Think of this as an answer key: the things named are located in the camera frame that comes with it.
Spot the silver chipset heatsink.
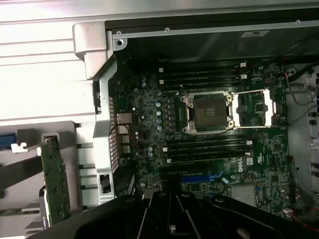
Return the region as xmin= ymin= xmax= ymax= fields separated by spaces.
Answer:
xmin=231 ymin=185 xmax=258 ymax=207

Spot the blue expansion slot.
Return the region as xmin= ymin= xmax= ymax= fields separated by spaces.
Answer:
xmin=181 ymin=175 xmax=210 ymax=184

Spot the black RAM stick with label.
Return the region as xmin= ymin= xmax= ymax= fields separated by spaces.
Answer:
xmin=166 ymin=156 xmax=251 ymax=165

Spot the green motherboard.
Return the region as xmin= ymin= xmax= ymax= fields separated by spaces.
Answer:
xmin=114 ymin=57 xmax=293 ymax=221

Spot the grey parts rack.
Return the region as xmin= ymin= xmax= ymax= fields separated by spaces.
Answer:
xmin=0 ymin=120 xmax=83 ymax=239

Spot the CPU socket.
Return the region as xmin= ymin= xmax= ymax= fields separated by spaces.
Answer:
xmin=179 ymin=91 xmax=237 ymax=134

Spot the silver socket cover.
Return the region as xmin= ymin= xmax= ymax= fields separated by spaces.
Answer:
xmin=231 ymin=88 xmax=277 ymax=128

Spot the open black PC case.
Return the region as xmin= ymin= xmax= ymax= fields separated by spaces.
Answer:
xmin=71 ymin=7 xmax=319 ymax=225

